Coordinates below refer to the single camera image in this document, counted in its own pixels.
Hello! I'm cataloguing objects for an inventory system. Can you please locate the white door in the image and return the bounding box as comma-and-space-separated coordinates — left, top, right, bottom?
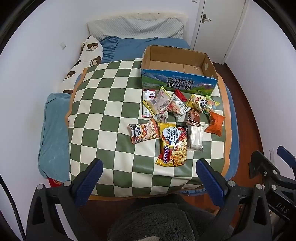
191, 0, 247, 63

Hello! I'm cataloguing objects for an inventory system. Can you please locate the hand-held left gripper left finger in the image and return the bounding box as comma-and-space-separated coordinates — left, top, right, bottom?
26, 158, 104, 241

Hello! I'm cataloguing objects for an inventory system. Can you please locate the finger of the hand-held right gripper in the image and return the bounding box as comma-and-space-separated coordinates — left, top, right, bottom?
248, 150, 281, 186
277, 146, 296, 176

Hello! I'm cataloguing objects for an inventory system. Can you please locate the yellow panda snack packet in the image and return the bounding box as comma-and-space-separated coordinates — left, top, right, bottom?
188, 94, 208, 113

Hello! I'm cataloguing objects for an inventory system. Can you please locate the white snack packet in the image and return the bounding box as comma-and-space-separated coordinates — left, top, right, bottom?
162, 92, 191, 115

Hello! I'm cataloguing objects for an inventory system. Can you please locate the white wafer packet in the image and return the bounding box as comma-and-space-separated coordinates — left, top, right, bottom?
186, 125, 204, 151

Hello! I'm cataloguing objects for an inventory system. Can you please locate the green white checkered blanket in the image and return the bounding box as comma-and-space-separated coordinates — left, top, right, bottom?
66, 58, 233, 201

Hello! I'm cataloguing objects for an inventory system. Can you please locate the printed cardboard box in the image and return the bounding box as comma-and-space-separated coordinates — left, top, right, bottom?
140, 45, 219, 95

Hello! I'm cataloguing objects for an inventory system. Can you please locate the grey white pillow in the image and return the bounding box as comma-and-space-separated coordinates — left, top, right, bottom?
87, 15, 186, 42

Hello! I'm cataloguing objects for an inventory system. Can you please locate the red white long packet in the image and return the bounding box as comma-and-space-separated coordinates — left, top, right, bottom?
141, 89, 156, 118

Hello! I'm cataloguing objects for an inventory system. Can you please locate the yellow instant noodle packet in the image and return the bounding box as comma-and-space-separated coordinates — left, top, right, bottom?
155, 122, 188, 167

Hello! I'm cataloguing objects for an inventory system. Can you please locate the blue cushion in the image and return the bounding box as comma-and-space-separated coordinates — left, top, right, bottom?
38, 93, 73, 183

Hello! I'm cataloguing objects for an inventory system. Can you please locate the small red packet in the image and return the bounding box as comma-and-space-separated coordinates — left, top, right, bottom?
174, 89, 187, 102

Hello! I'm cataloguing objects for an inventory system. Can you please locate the orange panda snack packet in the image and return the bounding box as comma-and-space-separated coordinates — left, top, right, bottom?
127, 119, 161, 145

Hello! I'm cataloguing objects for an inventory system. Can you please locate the brown snack packet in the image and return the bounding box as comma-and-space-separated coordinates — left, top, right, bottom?
184, 109, 201, 127

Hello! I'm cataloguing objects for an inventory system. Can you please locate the red white object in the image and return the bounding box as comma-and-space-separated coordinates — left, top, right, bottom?
47, 177, 64, 189

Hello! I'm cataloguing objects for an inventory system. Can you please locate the bag of colourful candy balls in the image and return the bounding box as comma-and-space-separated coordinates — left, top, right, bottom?
203, 96, 220, 115

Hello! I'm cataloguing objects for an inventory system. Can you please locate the grey fleece clothing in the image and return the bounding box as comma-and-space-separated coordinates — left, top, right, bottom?
107, 193, 235, 241

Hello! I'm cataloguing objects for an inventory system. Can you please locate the black cable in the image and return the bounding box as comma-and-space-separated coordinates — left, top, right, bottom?
0, 174, 26, 241

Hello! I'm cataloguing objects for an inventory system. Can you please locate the bear print pillow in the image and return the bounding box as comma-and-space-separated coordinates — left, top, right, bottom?
57, 36, 104, 95

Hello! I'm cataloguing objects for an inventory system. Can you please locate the grey packet with yellow edges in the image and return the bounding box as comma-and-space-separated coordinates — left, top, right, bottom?
143, 86, 172, 116

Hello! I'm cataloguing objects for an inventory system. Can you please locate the small cartoon candy packet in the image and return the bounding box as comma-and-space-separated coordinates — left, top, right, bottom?
157, 111, 169, 124

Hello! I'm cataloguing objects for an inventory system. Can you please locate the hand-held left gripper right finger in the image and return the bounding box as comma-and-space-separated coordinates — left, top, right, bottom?
196, 158, 272, 241

